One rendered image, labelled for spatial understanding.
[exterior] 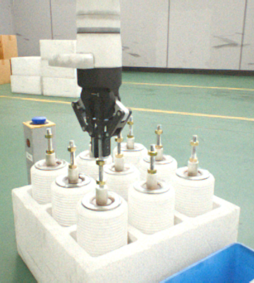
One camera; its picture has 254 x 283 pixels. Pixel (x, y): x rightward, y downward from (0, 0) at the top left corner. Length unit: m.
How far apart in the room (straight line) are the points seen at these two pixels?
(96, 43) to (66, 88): 2.89
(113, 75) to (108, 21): 0.08
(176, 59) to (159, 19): 0.71
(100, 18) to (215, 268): 0.54
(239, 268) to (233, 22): 5.16
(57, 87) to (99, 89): 2.92
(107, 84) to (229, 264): 0.48
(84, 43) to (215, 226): 0.46
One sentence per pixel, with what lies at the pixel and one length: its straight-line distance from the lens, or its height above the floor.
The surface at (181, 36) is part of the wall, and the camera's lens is 5.97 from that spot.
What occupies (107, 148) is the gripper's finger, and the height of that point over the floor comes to 0.36.
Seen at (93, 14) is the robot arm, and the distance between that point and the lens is 0.54.
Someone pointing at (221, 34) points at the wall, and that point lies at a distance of 5.81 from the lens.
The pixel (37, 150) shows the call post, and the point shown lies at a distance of 0.96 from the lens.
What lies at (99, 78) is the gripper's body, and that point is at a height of 0.48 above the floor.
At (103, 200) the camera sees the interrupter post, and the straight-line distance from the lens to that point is 0.63.
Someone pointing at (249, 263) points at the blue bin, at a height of 0.09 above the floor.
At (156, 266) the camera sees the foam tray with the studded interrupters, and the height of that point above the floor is 0.13.
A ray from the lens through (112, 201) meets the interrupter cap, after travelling 0.64.
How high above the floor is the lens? 0.54
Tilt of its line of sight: 16 degrees down
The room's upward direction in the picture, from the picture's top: straight up
